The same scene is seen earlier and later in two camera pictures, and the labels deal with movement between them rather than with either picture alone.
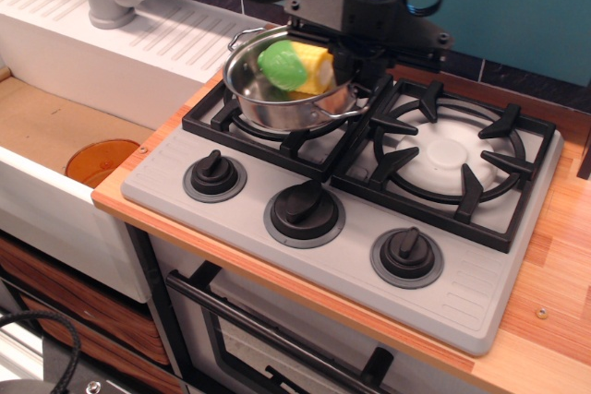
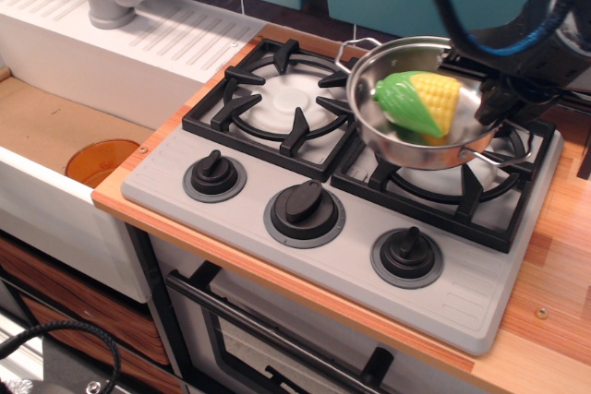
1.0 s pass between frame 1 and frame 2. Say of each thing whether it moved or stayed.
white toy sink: stayed
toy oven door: stayed
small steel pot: moved
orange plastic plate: stayed
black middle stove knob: stayed
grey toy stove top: stayed
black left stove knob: stayed
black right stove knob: stayed
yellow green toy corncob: moved
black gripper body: moved
